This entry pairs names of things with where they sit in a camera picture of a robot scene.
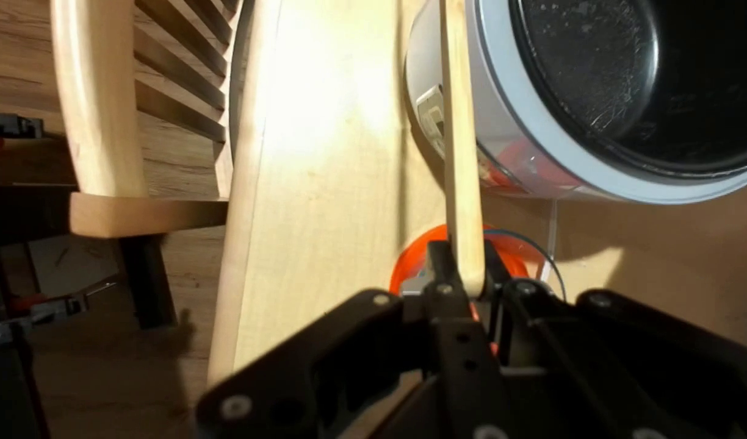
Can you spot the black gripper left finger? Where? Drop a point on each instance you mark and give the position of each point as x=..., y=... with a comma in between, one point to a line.
x=325, y=367

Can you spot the white rice cooker with lid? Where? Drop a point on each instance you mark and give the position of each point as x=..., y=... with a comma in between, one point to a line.
x=552, y=123

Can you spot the orange round dish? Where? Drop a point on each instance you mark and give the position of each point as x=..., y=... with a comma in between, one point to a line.
x=412, y=269

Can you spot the wooden slat-back chair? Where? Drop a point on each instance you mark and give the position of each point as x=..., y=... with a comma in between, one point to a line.
x=97, y=123

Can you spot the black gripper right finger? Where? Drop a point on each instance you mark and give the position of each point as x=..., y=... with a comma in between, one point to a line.
x=634, y=367

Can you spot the wooden spatula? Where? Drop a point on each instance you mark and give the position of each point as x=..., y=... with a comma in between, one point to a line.
x=463, y=162

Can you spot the light wooden table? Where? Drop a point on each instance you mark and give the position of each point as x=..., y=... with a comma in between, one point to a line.
x=325, y=162

